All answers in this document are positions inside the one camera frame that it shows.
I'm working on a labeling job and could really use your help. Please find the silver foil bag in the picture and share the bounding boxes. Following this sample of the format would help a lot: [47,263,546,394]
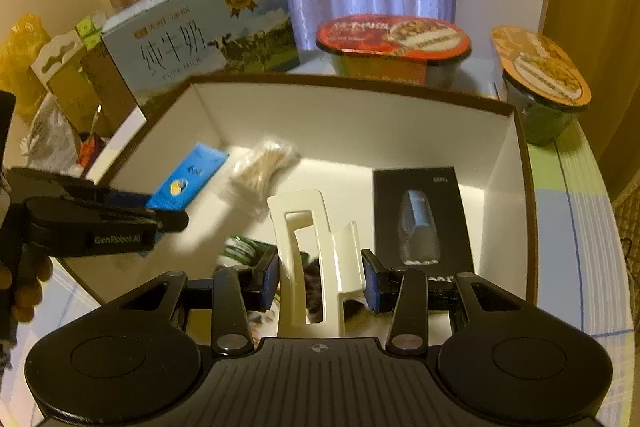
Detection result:
[21,93,80,174]

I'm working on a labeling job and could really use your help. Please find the blue milk carton box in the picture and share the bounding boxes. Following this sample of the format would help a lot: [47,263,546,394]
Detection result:
[102,0,299,115]

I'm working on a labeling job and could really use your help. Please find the white hair claw clip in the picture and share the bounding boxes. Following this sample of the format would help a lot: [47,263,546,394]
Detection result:
[267,190,366,338]

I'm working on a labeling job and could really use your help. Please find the brown cardboard box white inside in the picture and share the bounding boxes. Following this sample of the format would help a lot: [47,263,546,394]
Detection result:
[56,74,540,338]

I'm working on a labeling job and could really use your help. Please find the person's hand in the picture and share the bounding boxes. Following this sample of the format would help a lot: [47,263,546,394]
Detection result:
[12,255,53,323]

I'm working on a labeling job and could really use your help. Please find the green white small packet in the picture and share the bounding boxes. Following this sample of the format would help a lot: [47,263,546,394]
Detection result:
[216,235,277,270]

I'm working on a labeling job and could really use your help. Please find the black product box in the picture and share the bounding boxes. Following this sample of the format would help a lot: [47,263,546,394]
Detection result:
[373,167,474,282]

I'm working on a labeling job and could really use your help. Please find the blue tube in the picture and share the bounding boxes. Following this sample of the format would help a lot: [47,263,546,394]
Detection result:
[146,143,229,210]

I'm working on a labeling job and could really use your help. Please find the orange lid instant bowl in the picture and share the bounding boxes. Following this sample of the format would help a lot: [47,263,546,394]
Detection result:
[490,26,592,146]

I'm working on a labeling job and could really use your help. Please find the cotton swabs in bag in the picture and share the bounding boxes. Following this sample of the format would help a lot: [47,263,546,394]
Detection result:
[230,138,299,204]

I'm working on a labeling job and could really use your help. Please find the brown cardboard carton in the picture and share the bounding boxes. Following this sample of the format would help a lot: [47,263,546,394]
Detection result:
[32,12,137,138]

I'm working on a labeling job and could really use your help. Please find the yellow plastic bag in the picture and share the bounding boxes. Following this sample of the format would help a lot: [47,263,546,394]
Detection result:
[0,13,51,124]

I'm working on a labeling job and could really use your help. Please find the red instant rice bowl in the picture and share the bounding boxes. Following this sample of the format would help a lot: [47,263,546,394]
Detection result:
[316,14,472,88]

